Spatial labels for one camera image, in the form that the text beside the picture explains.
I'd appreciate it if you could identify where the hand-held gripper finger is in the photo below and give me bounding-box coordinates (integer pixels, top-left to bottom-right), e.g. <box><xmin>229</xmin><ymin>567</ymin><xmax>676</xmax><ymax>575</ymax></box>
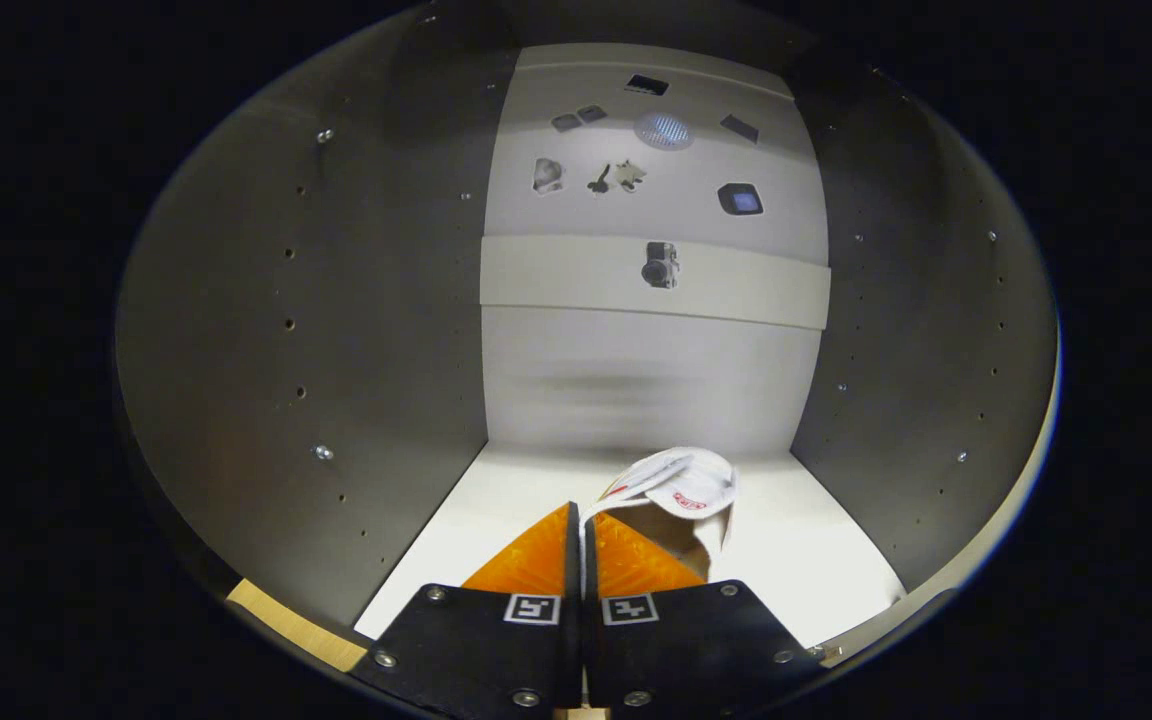
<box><xmin>586</xmin><ymin>512</ymin><xmax>827</xmax><ymax>720</ymax></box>
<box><xmin>351</xmin><ymin>500</ymin><xmax>582</xmax><ymax>720</ymax></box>

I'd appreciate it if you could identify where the white canvas shoe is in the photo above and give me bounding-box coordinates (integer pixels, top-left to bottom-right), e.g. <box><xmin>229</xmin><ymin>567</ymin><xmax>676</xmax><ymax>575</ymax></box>
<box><xmin>579</xmin><ymin>446</ymin><xmax>740</xmax><ymax>601</ymax></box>

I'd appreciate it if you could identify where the dark grey shoe cabinet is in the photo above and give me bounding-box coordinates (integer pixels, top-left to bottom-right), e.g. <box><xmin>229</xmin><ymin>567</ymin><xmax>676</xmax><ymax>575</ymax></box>
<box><xmin>116</xmin><ymin>0</ymin><xmax>1062</xmax><ymax>701</ymax></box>

